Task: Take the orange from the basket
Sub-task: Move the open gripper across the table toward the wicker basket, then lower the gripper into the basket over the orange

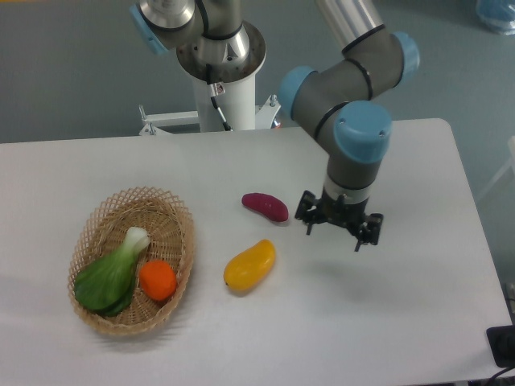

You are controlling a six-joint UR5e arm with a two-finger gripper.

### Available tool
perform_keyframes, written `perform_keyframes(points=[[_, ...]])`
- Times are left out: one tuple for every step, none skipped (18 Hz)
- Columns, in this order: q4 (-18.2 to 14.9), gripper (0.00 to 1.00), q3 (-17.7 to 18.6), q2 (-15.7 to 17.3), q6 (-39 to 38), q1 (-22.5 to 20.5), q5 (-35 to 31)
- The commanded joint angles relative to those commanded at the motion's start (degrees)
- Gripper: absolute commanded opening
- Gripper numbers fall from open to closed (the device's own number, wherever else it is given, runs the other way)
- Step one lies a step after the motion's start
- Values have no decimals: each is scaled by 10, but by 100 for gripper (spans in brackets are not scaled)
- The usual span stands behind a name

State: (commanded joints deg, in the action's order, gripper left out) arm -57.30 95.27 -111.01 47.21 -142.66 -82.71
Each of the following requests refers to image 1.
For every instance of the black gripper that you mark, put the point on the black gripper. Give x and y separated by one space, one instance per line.
366 228

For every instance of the orange toy fruit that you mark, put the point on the orange toy fruit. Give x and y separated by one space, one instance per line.
158 280

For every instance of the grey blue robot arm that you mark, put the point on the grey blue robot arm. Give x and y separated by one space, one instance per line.
334 107

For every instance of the woven wicker basket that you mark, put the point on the woven wicker basket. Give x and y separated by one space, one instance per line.
170 227

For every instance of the purple toy sweet potato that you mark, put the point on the purple toy sweet potato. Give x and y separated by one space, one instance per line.
267 205

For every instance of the yellow toy mango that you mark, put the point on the yellow toy mango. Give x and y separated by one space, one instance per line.
250 267

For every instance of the black device at edge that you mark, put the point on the black device at edge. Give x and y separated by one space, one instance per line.
501 342

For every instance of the green bok choy toy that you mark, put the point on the green bok choy toy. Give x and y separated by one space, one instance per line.
106 286

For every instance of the blue plastic bag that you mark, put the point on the blue plastic bag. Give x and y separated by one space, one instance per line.
497 15

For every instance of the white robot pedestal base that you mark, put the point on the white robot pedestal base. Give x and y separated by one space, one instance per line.
223 75

